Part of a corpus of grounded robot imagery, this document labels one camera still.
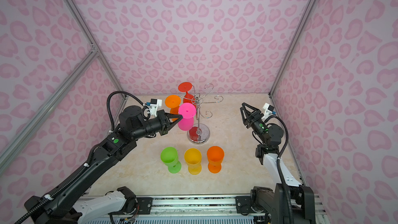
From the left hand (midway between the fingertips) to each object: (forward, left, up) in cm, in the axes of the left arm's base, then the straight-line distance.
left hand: (182, 114), depth 61 cm
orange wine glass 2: (+12, +6, -6) cm, 14 cm away
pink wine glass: (+4, -1, -3) cm, 5 cm away
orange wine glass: (-7, -14, -26) cm, 30 cm away
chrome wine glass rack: (+13, -5, -37) cm, 39 cm away
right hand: (+7, -25, -5) cm, 27 cm away
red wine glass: (+22, 0, -6) cm, 23 cm away
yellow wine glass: (-6, -2, -28) cm, 29 cm away
